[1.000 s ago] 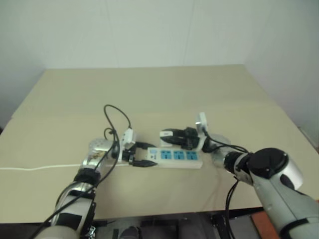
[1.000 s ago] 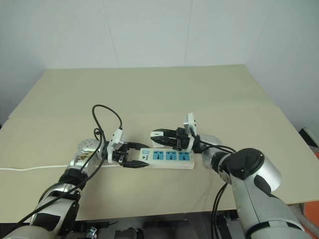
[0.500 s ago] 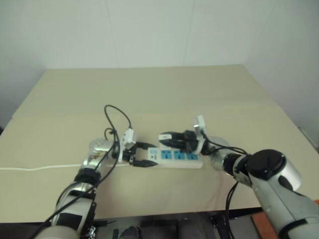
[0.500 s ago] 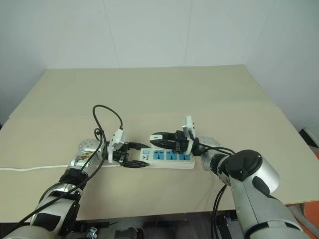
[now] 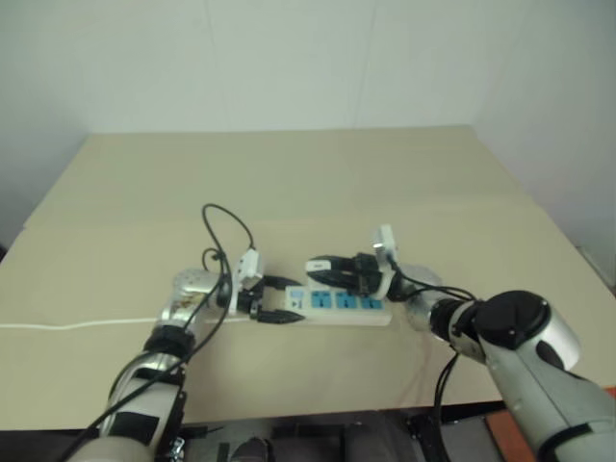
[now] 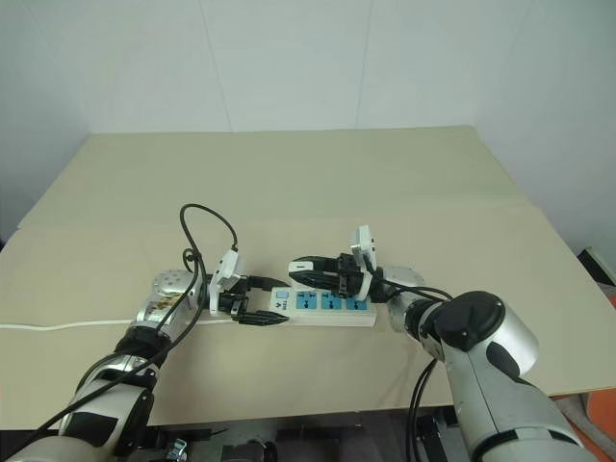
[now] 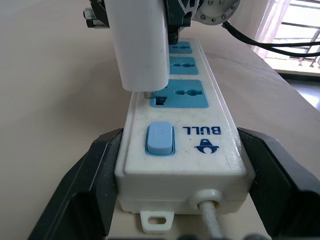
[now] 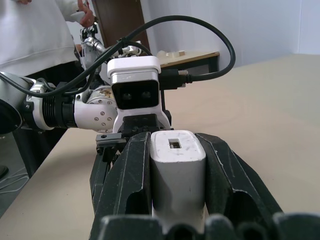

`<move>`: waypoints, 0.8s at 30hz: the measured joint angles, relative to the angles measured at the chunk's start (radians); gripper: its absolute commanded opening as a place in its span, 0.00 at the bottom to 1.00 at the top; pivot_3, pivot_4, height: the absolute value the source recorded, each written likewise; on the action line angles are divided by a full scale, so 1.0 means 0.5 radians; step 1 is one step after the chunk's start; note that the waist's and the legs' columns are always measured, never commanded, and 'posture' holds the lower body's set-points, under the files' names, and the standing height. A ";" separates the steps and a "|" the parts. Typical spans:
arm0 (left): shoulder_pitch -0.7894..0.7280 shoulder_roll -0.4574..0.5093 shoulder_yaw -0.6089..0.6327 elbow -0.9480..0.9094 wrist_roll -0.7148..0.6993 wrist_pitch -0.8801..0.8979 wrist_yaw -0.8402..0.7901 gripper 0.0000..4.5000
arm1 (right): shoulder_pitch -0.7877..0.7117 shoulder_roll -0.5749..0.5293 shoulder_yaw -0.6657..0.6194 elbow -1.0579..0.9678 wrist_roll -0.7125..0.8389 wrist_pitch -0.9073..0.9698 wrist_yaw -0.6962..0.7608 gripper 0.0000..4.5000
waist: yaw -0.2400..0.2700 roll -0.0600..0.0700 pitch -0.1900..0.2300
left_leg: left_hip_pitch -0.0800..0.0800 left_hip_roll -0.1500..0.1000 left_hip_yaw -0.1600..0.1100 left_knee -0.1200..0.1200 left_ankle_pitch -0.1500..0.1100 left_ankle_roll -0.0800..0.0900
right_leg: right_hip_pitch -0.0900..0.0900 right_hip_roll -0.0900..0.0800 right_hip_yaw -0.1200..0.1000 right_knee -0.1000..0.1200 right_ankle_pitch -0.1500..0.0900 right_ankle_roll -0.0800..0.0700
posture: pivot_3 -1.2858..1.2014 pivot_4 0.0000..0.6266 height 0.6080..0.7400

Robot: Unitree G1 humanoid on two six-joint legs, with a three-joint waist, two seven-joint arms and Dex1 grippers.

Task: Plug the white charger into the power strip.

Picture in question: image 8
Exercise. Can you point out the white object on side table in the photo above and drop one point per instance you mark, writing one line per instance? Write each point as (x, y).
(165, 54)

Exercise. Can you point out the person's bare hand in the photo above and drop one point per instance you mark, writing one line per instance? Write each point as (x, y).
(87, 16)

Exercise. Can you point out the wooden side table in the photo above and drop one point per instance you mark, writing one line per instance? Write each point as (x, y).
(197, 58)

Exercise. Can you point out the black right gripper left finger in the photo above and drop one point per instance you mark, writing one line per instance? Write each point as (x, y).
(135, 170)

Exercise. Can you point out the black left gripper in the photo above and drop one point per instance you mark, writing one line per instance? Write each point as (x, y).
(140, 123)

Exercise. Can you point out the small white handheld object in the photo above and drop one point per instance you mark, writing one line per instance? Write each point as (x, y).
(77, 16)

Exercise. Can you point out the brown wooden door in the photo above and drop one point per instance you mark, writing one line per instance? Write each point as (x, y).
(120, 22)

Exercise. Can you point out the white charger block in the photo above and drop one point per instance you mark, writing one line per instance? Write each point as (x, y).
(177, 175)

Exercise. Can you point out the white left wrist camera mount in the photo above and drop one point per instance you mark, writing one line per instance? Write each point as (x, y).
(135, 67)

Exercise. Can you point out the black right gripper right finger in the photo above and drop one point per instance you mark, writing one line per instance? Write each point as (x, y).
(225, 175)

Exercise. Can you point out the person in white hoodie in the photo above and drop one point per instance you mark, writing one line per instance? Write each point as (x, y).
(32, 32)

